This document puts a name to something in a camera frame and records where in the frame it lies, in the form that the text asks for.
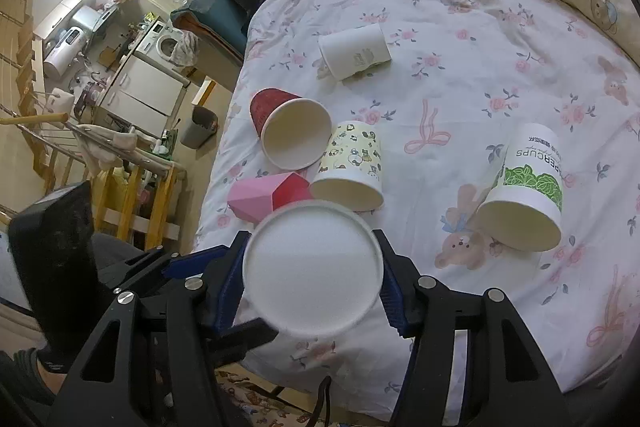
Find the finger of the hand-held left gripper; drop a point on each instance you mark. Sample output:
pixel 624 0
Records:
pixel 187 264
pixel 245 337

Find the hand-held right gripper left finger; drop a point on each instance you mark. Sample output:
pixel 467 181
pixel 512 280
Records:
pixel 231 292

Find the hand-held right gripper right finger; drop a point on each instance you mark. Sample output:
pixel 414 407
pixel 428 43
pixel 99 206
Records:
pixel 396 297

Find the plain white paper cup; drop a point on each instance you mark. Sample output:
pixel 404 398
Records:
pixel 312 269

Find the pink red faceted cup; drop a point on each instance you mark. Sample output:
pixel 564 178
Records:
pixel 260 194

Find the yellow cartoon print cup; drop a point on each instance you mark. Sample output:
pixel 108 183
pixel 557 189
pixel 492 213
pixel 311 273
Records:
pixel 352 167

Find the red paper cup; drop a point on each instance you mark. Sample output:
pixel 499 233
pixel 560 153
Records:
pixel 290 132

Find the green leaf print cup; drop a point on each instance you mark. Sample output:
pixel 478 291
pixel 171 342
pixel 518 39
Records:
pixel 527 187

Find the white cup with small print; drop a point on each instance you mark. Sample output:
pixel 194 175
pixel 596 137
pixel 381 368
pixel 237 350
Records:
pixel 355 52

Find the printed floor mat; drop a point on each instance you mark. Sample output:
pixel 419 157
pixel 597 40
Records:
pixel 265 399

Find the wooden railing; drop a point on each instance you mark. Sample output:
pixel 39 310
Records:
pixel 145 202

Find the metal drying rack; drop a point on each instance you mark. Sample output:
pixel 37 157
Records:
pixel 95 137

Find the person's foot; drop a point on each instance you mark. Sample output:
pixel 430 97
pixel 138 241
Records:
pixel 30 377

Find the grey trash bin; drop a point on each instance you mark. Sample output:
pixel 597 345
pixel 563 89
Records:
pixel 199 127

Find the white cabinet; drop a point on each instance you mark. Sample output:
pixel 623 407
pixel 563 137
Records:
pixel 142 92

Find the wooden staircase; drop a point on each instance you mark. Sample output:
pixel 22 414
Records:
pixel 25 57

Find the floral bed sheet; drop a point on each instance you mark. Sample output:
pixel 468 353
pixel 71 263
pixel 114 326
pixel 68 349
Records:
pixel 450 107

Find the white water heater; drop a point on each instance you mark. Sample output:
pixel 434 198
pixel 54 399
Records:
pixel 62 52

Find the white washing machine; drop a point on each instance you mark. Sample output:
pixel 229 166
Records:
pixel 162 43

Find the teal cushion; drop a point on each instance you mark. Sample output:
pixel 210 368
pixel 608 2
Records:
pixel 210 14

